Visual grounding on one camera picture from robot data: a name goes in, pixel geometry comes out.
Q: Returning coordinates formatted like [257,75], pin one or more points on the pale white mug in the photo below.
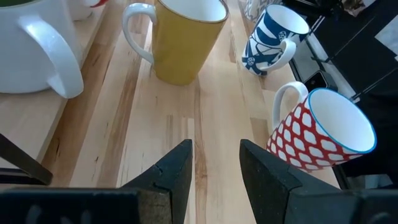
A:
[298,137]

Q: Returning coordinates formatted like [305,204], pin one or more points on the beige white mug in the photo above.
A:
[252,9]

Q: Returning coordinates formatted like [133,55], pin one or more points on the olive green mug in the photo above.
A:
[25,56]

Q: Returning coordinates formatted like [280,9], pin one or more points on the red and white mug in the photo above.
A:
[77,9]

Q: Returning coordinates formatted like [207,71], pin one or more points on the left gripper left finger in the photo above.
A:
[169,193]

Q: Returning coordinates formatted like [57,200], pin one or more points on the blue white patterned mug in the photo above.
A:
[264,37]

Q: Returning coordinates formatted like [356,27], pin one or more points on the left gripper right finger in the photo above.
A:
[280,199]

